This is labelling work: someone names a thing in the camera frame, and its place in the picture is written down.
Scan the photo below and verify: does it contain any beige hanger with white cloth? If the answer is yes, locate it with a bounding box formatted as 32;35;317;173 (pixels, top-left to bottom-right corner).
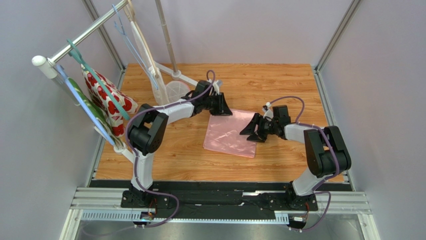
124;0;170;106

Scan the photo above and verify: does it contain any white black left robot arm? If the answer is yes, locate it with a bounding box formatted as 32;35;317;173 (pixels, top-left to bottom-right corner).
125;80;233;201

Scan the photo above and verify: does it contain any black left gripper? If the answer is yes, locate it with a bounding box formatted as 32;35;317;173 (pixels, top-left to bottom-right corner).
202;93;234;117

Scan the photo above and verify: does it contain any blue plastic hanger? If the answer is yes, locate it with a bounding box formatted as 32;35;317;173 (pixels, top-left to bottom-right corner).
54;65;116;146

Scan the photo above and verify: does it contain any green patterned cloth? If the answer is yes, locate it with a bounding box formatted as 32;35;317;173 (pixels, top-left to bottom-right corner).
65;77;120;146

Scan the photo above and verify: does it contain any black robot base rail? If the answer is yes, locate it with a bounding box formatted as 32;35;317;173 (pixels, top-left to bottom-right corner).
120;181;319;220

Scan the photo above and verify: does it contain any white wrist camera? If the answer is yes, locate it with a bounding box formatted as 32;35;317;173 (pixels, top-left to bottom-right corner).
213;79;223;94
262;102;274;120

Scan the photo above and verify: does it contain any pink cloth napkin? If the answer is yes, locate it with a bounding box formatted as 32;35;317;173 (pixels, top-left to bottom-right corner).
203;109;257;158

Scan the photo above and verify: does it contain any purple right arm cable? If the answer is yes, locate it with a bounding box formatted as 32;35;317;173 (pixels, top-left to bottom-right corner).
266;96;340;233

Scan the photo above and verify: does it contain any light blue thin hanger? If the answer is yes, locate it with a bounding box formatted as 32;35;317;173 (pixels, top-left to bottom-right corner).
112;4;159;90

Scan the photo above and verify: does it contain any teal plastic hanger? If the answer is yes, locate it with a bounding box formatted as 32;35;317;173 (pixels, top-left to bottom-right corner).
66;39;130;120

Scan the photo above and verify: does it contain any red floral white cloth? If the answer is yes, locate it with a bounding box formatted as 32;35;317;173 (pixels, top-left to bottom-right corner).
81;65;138;138

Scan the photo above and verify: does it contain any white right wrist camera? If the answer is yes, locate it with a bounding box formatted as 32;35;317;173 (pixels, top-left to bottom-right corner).
262;102;274;120

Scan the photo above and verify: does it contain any metal clothes rack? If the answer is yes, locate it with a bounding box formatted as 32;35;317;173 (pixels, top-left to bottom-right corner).
30;0;206;164

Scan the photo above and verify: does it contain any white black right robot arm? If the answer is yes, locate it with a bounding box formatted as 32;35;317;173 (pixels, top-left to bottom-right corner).
239;105;352;209

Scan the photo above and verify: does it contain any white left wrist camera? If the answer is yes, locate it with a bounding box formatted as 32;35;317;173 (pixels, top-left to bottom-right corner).
213;79;223;94

